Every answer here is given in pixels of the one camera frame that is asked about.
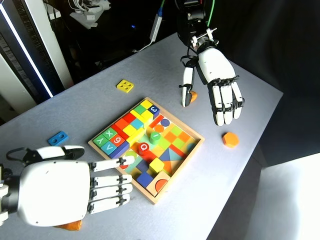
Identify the yellow four-hole block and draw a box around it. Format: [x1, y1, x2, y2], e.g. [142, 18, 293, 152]
[116, 79, 135, 94]

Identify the yellow cube block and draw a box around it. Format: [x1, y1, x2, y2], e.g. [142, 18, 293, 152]
[148, 157, 166, 175]

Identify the white adapter box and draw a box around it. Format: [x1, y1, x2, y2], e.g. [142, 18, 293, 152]
[149, 13, 163, 42]

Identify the orange polyhedron block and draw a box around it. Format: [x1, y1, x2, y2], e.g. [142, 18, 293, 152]
[221, 132, 240, 149]

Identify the blue two-hole block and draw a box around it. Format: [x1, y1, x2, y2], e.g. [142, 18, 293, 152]
[47, 131, 70, 147]

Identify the green cylinder block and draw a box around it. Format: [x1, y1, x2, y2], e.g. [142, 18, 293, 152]
[149, 131, 162, 145]

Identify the black curtain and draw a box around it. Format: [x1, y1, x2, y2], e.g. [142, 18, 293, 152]
[214, 0, 320, 168]

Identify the white plastic device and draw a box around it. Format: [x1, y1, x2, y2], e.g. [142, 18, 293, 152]
[68, 0, 112, 30]

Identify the white cable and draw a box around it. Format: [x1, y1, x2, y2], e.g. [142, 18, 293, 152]
[131, 37, 155, 53]

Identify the wooden puzzle tray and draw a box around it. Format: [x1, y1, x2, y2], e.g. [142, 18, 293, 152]
[87, 96, 206, 205]

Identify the grey table cloth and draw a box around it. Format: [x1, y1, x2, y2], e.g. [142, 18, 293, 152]
[0, 32, 285, 240]

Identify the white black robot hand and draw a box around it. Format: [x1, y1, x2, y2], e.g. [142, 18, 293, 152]
[178, 46, 246, 127]
[16, 145, 135, 228]

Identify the red cylinder block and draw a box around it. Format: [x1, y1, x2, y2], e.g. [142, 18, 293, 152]
[136, 141, 152, 157]

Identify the white panel with black strip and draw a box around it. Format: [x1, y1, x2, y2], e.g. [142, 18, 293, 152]
[0, 0, 75, 111]

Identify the orange toy chicken drumstick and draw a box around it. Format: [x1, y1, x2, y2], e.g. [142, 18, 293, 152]
[186, 90, 198, 105]
[53, 219, 83, 231]

